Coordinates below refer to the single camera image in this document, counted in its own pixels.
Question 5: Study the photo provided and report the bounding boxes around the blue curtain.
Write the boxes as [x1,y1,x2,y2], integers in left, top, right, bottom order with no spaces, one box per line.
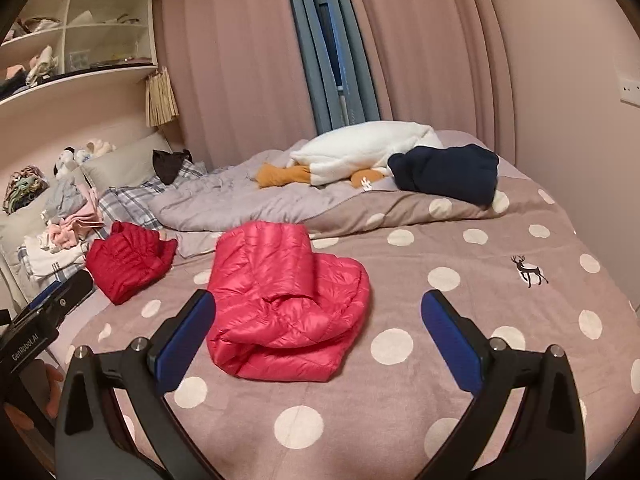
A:
[282,0,381,133]

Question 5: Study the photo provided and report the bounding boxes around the grey quilt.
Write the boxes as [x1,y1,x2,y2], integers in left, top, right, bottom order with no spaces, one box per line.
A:
[150,152,401,235]

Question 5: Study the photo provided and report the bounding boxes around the straw fringe hanging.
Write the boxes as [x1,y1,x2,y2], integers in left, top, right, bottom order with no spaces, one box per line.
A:
[145,66,180,128]

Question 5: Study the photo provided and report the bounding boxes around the white folded garment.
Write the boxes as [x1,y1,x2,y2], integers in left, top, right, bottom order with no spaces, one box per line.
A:
[22,232,89,281]

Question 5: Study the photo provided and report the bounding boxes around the beige plush toy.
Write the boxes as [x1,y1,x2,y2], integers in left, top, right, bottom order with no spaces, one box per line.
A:
[80,140,116,164]

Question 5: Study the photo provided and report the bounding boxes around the white goose plush toy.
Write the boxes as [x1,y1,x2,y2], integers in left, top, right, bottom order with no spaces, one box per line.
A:
[256,121,445,191]

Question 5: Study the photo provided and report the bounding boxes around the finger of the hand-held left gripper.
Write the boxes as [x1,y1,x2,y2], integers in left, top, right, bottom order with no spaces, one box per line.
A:
[31,271,95,317]

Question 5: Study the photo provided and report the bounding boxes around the plaid pillow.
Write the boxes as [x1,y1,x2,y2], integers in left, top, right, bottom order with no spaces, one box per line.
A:
[97,160,208,222]
[17,242,72,282]

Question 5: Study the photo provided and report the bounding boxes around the pink folded clothes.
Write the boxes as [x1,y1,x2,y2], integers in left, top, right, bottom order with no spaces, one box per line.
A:
[47,187,106,252]

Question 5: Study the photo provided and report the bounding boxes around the black cloth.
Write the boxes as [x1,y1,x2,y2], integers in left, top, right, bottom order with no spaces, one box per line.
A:
[152,149,193,186]

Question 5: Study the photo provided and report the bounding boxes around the green patterned bag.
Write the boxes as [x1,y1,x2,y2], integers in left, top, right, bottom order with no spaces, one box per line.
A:
[2,165,50,214]

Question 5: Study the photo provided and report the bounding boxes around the pink curtain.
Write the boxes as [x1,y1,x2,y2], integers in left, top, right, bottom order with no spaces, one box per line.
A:
[152,0,318,168]
[345,0,517,161]

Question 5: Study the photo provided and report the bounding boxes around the dark red folded down jacket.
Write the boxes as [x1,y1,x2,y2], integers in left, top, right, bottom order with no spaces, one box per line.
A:
[85,221,178,306]

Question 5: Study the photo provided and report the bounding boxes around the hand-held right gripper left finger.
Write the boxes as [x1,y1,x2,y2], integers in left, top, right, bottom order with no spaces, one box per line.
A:
[54,289,216,480]

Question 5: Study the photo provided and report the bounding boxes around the pink-red hooded down jacket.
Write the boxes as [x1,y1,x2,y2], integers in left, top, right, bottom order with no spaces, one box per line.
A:
[206,221,371,383]

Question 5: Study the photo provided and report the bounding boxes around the polka dot deer blanket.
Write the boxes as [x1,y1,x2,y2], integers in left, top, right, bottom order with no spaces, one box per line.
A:
[65,172,640,480]

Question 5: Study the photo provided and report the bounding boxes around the grey folded garment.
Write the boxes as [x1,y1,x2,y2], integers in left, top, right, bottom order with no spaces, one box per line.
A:
[44,177,91,222]

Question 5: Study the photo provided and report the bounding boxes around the white wall shelf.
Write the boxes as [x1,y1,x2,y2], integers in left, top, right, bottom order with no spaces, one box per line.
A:
[0,0,159,107]

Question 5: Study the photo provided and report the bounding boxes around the grey-green pillow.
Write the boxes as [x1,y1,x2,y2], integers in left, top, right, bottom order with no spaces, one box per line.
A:
[0,199,62,272]
[82,132,173,191]

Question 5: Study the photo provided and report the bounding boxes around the navy folded garment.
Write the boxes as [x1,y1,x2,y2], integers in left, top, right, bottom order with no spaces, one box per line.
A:
[387,144,501,206]

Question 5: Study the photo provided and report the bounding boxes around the person's left hand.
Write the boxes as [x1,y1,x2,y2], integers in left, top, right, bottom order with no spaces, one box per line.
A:
[0,363,64,434]

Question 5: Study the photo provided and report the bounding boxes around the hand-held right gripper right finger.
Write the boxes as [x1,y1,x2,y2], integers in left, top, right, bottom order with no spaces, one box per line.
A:
[421,289,587,480]

